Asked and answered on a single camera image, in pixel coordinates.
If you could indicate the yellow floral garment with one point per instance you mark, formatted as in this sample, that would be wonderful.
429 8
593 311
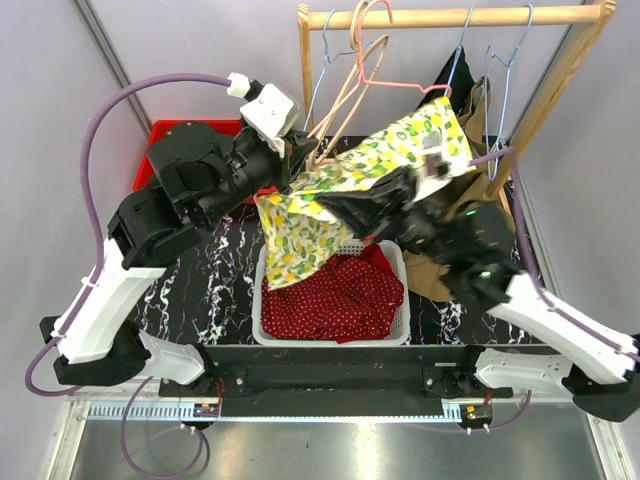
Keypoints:
300 235

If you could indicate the red plastic bin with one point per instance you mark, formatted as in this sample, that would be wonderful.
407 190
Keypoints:
200 172

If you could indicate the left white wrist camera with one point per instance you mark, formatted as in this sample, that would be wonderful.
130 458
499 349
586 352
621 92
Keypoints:
268 110

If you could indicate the light blue wire hanger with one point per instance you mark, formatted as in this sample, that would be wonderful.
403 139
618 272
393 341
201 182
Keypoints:
313 81

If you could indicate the wooden clothes rack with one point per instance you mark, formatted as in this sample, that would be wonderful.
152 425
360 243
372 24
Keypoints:
585 22

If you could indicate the pink wire hanger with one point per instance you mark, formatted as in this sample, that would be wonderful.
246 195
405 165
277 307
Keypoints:
362 78

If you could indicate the white plastic basket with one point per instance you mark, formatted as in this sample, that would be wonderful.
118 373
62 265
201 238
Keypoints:
400 327

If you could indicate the black garment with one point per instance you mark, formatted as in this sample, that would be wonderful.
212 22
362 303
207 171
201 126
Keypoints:
457 74

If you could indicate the white cable duct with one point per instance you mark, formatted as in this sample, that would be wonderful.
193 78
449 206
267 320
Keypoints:
199 412

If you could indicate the tan garment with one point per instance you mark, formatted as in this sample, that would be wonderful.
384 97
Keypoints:
423 274

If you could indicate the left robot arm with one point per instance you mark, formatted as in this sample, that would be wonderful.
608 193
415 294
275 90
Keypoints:
97 344

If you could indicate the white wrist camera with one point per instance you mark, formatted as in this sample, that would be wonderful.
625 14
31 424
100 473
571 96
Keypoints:
437 166
268 110

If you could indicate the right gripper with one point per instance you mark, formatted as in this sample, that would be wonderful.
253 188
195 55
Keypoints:
364 210

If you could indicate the red polka dot garment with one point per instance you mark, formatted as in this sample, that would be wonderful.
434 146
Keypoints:
350 298

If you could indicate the empty blue wire hanger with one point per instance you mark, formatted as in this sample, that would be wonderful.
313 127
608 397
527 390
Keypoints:
493 142

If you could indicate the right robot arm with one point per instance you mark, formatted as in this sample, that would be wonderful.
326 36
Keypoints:
594 366

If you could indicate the wooden hanger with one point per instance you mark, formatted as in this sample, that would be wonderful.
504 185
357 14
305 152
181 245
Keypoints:
353 83

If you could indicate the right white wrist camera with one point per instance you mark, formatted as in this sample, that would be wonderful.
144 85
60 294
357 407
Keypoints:
437 166

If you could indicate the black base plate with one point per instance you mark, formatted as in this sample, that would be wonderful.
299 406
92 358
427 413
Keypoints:
405 379

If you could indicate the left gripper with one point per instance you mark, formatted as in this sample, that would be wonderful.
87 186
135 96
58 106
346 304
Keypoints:
296 148

